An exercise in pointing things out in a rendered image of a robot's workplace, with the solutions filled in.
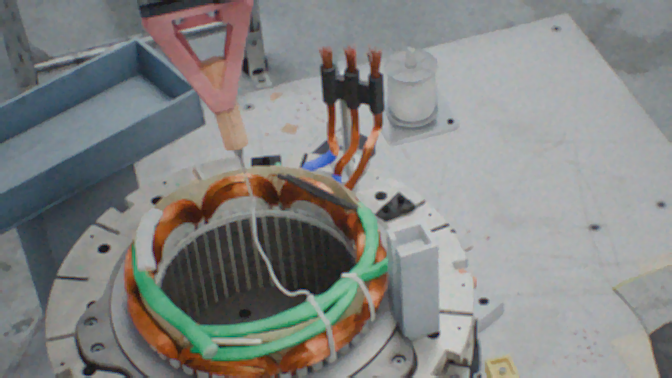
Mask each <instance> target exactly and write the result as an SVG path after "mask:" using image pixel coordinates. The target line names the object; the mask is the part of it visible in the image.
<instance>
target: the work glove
mask: <svg viewBox="0 0 672 378"><path fill-rule="evenodd" d="M612 290H614V291H615V292H617V293H618V294H619V295H620V296H621V297H622V298H623V299H625V301H626V302H627V304H628V305H629V306H630V307H631V308H632V310H633V312H634V313H636V314H637V316H638V317H639V318H640V320H641V321H642V324H643V325H644V328H646V331H647V334H648V337H649V340H650V343H651V351H652V355H653V360H654V364H656V367H657V372H658V375H659V378H672V265H667V266H665V267H663V268H660V269H656V270H653V271H650V272H646V273H643V274H640V275H638V277H634V278H632V279H629V280H627V281H623V282H621V283H619V284H618V285H616V286H615V287H612Z"/></svg>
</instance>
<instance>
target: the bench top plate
mask: <svg viewBox="0 0 672 378"><path fill-rule="evenodd" d="M422 50H426V51H428V52H430V54H432V55H433V56H434V57H436V59H437V60H438V70H437V72H436V78H435V85H437V87H438V88H439V91H440V93H441V94H442V96H443V98H444V99H445V101H446V102H447V105H449V107H450V108H451V110H452V112H453V113H454V116H455V117H456V119H457V121H458V122H459V127H458V129H457V130H454V131H450V132H445V133H441V134H438V135H433V136H429V137H425V138H421V139H417V141H413V142H408V143H404V144H401V145H396V146H390V145H389V144H388V143H387V141H385V138H384V136H383V134H382V132H381V133H380V135H379V137H378V139H377V143H376V155H375V156H374V157H372V158H371V159H370V160H369V161H370V166H369V168H368V171H369V169H370V168H371V169H375V170H377V171H380V172H382V173H384V174H387V175H389V176H391V177H393V179H395V180H397V181H400V182H401V183H403V184H405V185H406V186H408V187H410V188H412V189H413V190H415V192H416V193H418V194H419V195H420V196H422V197H423V198H425V199H426V202H430V203H431V205H432V206H433V207H434V208H435V209H436V210H438V209H439V210H440V211H439V212H440V213H441V214H442V215H443V218H444V219H445V220H446V221H447V223H448V224H450V225H451V227H452V228H454V230H455V231H456V235H457V237H458V239H459V240H460V243H462V245H463V247H464V250H465V252H466V256H467V258H468V268H465V269H464V270H465V271H467V272H468V273H471V274H472V275H474V276H475V277H476V278H477V285H478V286H479V285H481V286H483V287H484V288H486V289H488V290H489V292H491V293H492V294H494V295H495V296H498V297H499V298H500V299H502V300H503V301H504V313H503V314H502V315H500V317H499V318H498V319H496V320H494V321H493V322H492V323H491V324H489V325H488V326H487V327H486V329H483V330H482V331H481V332H480V333H478V334H479V339H480V346H481V356H482V375H481V378H487V374H486V372H485V360H486V359H490V358H494V357H500V356H504V355H509V354H510V355H511V357H512V359H513V362H514V365H515V367H516V369H517V371H518V374H520V377H521V378H634V377H633V375H631V374H630V372H629V371H628V368H627V367H626V365H625V364H624V362H623V361H621V360H620V357H619V356H618V354H617V353H616V351H615V350H614V347H613V346H611V344H610V343H609V341H610V340H614V339H617V338H620V337H624V336H627V334H630V333H633V332H637V331H640V330H643V329H646V328H644V325H643V324H642V321H641V320H640V318H639V317H638V316H637V314H636V313H634V312H633V310H632V308H631V307H630V306H629V305H628V304H627V302H626V301H625V299H623V298H622V297H621V296H620V295H619V294H618V293H617V292H615V291H614V290H612V287H615V286H616V285H618V284H619V283H621V282H623V281H627V280H629V279H632V278H634V277H638V275H640V274H643V273H642V272H641V270H640V269H639V268H638V266H637V265H635V262H640V261H643V260H646V259H650V258H653V257H656V256H660V255H663V254H666V253H670V252H672V145H671V143H670V141H668V140H667V139H666V138H665V136H664V135H663V134H662V131H661V130H660V129H659V128H657V126H656V125H655V124H654V122H653V121H652V119H651V118H650V116H649V115H648V114H647V113H645V111H644V110H643V109H642V106H641V105H640V104H639V103H638V101H637V100H636V99H634V97H633V96H632V94H631V93H630V91H629V90H628V89H627V87H626V86H625V85H623V84H622V81H621V80H620V79H619V78H618V76H617V75H616V74H615V72H614V70H613V69H611V68H610V66H609V65H608V64H607V62H606V61H605V60H604V58H603V56H602V55H601V54H599V52H598V51H597V50H596V49H595V47H594V45H593V44H592V42H591V41H590V40H588V39H587V37H586V36H585V35H584V33H583V31H582V30H581V29H580V27H579V26H578V25H576V24H575V21H574V20H573V19H572V17H571V16H570V15H569V14H568V13H564V14H560V15H556V16H551V17H547V18H543V19H538V21H534V22H529V23H525V24H521V25H517V26H513V27H510V28H504V29H499V30H494V32H490V33H486V34H481V35H477V36H473V37H468V38H464V39H460V40H455V42H451V43H446V44H442V45H438V46H433V47H429V48H425V49H422ZM274 92H276V93H285V94H284V95H282V96H280V97H279V98H277V99H276V100H274V101H272V100H271V97H269V96H271V95H272V94H273V93H274ZM308 92H311V94H310V93H308ZM313 98H317V99H314V100H312V99H313ZM302 101H303V104H300V103H302ZM237 103H238V106H239V110H240V113H241V118H242V121H243V125H245V129H246V133H247V136H248V141H249V143H248V146H246V147H243V155H245V161H246V168H251V160H250V158H252V157H262V156H273V155H280V156H281V163H282V167H287V163H288V158H289V152H291V153H304V154H305V153H306V154H311V153H312V151H314V150H315V149H316V148H317V147H318V146H319V145H322V144H323V143H324V142H325V141H326V139H327V124H326V122H327V121H328V115H327V106H326V104H324V103H323V95H322V82H320V75H317V76H313V78H308V79H304V80H300V81H295V82H291V83H287V84H282V85H278V86H274V87H269V88H265V90H261V91H256V92H252V93H248V94H243V95H239V96H237ZM306 104H307V105H308V107H307V105H306ZM267 107H268V109H271V110H268V109H267ZM297 109H300V110H299V111H298V110H297ZM306 109H310V110H306ZM203 110H204V117H205V123H206V124H205V125H204V126H202V127H200V129H198V130H196V131H193V132H192V133H190V134H188V135H186V136H184V137H182V138H180V139H178V141H176V142H174V143H172V144H170V145H167V146H166V147H164V148H162V149H160V150H158V151H155V152H153V154H152V155H150V156H148V157H146V158H143V160H142V161H141V163H140V164H139V167H138V168H137V170H136V174H137V180H138V184H139V189H140V188H141V187H143V186H146V185H148V184H150V183H152V182H154V181H157V180H159V179H161V177H163V176H165V175H168V174H171V173H173V172H176V171H179V170H182V169H185V168H188V167H189V168H190V170H192V168H193V165H195V164H198V163H202V162H205V161H210V160H214V159H220V158H225V157H230V156H235V154H234V150H229V151H227V150H226V149H225V148H224V144H223V141H222V137H221V133H220V130H218V126H217V122H216V119H215V114H214V113H213V112H212V111H211V110H210V109H209V108H208V106H206V105H205V104H204V105H203ZM320 110H322V111H324V112H320ZM313 113H314V116H312V115H313ZM294 116H295V117H297V118H299V117H300V118H299V119H297V118H295V117H294ZM316 117H317V118H319V119H316ZM320 120H324V121H325V122H324V121H320ZM287 123H290V124H294V125H299V128H298V130H297V133H295V135H294V134H289V133H286V132H282V131H280V129H281V128H282V126H284V125H285V124H287ZM265 133H266V134H269V135H266V134H265ZM468 231H470V232H471V233H468V234H467V232H468ZM488 236H489V237H490V239H489V240H487V239H488ZM583 329H585V331H586V332H587V333H585V332H584V330H583ZM594 330H595V331H597V332H598V331H599V333H596V332H595V331H594ZM573 333H577V334H573ZM583 336H586V339H587V340H585V338H583ZM594 341H595V342H596V344H595V345H594ZM46 343H47V342H46V338H45V319H44V316H43V315H42V316H41V318H39V319H38V321H37V322H36V324H35V326H34V328H33V330H32V331H31V333H30V334H28V336H27V338H26V340H25V342H24V344H23V345H22V347H21V350H20V351H19V353H17V354H16V356H15V357H14V358H13V361H12V362H11V364H10V365H9V367H8V369H6V372H5V374H4V376H3V377H2V378H55V376H54V372H52V368H51V365H50V362H49V357H48V353H47V346H46ZM579 345H581V346H579ZM590 345H591V348H590V350H588V348H585V347H586V346H587V347H590ZM577 346H579V347H577ZM591 353H595V354H592V355H591ZM597 354H599V355H604V356H598V355H597ZM568 355H569V357H568V358H564V357H563V356H565V357H567V356H568ZM575 356H580V357H576V358H575ZM582 358H584V360H587V362H583V360H582ZM596 359H597V361H596ZM552 360H555V361H553V363H555V364H556V365H555V364H552ZM592 361H596V362H592Z"/></svg>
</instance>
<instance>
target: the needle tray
mask: <svg viewBox="0 0 672 378"><path fill-rule="evenodd" d="M205 124H206V123H205V117H204V110H203V104H202V99H201V97H200V96H199V95H198V94H197V92H196V91H194V89H193V87H192V86H191V85H190V84H189V82H188V81H187V80H186V77H185V76H184V75H183V74H181V73H180V72H179V71H178V70H177V69H175V68H174V67H173V65H172V64H171V63H168V62H167V61H166V60H165V59H163V58H162V57H161V56H160V55H159V53H156V52H155V51H154V50H153V49H152V48H150V47H149V46H148V45H146V44H144V43H143V41H142V40H141V39H140V38H138V37H134V38H132V39H130V40H128V41H126V42H124V44H121V45H119V46H117V47H115V48H113V49H111V50H108V51H106V52H104V53H102V54H100V55H97V57H95V58H93V59H91V60H89V61H86V62H84V63H82V64H80V65H78V66H76V67H73V68H71V70H69V71H67V72H65V73H62V74H60V75H58V76H56V77H54V78H52V79H49V80H47V81H45V83H43V84H41V85H38V86H35V87H33V88H31V89H29V90H26V91H24V92H22V93H20V94H18V96H15V97H13V98H11V99H9V100H7V101H4V102H2V103H0V235H2V234H5V233H7V232H8V231H10V230H12V229H14V227H16V229H17V232H18V235H19V238H20V242H21V246H22V249H23V253H24V256H25V259H26V263H28V267H29V270H30V273H31V276H32V281H33V284H34V287H35V291H36V294H37V298H38V302H40V305H41V308H42V311H43V316H44V319H45V320H46V310H47V304H48V299H49V295H51V291H52V287H53V285H54V282H55V279H56V276H57V274H58V272H59V270H60V268H62V266H63V263H64V261H65V259H66V258H67V256H68V255H69V252H70V251H71V249H72V248H74V246H75V245H76V244H77V242H78V240H79V239H80V238H81V236H82V235H83V234H85V233H86V232H87V231H88V230H89V228H90V226H91V225H95V226H97V223H95V221H98V220H99V219H100V218H101V217H102V215H103V214H104V213H105V212H107V211H109V210H110V209H111V208H114V209H115V210H117V211H118V212H121V213H124V212H125V211H127V210H128V209H129V208H128V207H127V206H126V202H125V198H126V197H127V196H129V195H130V194H133V193H135V192H136V190H138V189H139V184H138V180H137V174H136V170H135V164H134V163H136V162H138V161H140V160H141V159H143V158H146V157H148V156H150V155H152V154H153V152H155V151H158V150H160V149H162V148H164V147H166V146H167V145H170V144H172V143H174V142H176V141H178V139H180V138H182V137H184V136H186V135H188V134H190V133H192V132H193V131H196V130H198V129H200V127H202V126H204V125H205Z"/></svg>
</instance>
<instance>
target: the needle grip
mask: <svg viewBox="0 0 672 378"><path fill-rule="evenodd" d="M200 68H201V71H202V72H203V74H204V75H205V77H206V79H208V80H209V82H210V83H211V84H212V86H213V87H214V88H217V89H218V88H221V87H222V83H223V75H224V69H225V57H223V56H215V57H210V58H207V59H205V60H203V61H201V63H200ZM214 114H215V119H216V122H217V126H218V130H220V133H221V137H222V141H223V144H224V148H225V149H226V150H227V151H229V150H239V149H241V148H243V147H246V146H248V143H249V141H248V136H247V133H246V129H245V125H243V121H242V118H241V113H240V110H239V106H238V103H237V98H236V105H235V108H234V109H231V110H227V111H223V112H217V113H214Z"/></svg>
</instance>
